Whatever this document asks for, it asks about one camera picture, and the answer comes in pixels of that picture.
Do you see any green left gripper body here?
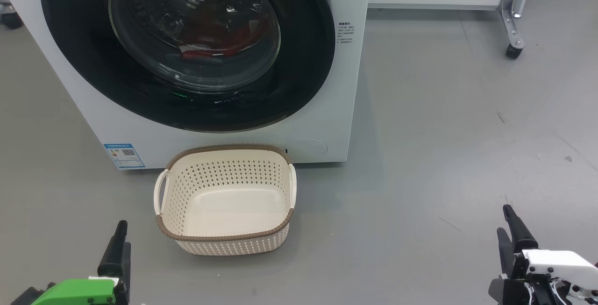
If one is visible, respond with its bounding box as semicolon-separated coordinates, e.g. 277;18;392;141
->
30;278;117;305

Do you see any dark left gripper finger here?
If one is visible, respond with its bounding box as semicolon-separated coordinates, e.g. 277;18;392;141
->
97;220;129;278
114;242;132;305

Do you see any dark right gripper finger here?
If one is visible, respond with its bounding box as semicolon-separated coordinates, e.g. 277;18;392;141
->
503;204;539;254
496;227;515;278

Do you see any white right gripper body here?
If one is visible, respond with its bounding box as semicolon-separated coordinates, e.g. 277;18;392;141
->
488;249;598;305

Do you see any red garment with white trim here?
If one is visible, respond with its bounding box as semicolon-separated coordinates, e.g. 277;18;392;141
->
180;11;272;60

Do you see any cream perforated basket brown rim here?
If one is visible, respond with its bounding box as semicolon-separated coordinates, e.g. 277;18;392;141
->
154;144;298;256

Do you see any white front-load washing machine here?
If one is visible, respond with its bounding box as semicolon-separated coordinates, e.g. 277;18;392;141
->
0;0;373;171

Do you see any blue energy label sticker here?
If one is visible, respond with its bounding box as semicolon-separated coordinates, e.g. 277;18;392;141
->
103;143;146;170

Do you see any metal partition leg with caster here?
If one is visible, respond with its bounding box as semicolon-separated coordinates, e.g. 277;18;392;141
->
497;0;536;60

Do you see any black caster wheel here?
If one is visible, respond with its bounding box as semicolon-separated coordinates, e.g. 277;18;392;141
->
0;0;24;30

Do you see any black text notice sticker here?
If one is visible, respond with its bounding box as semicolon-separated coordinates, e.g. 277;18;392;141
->
338;21;355;45

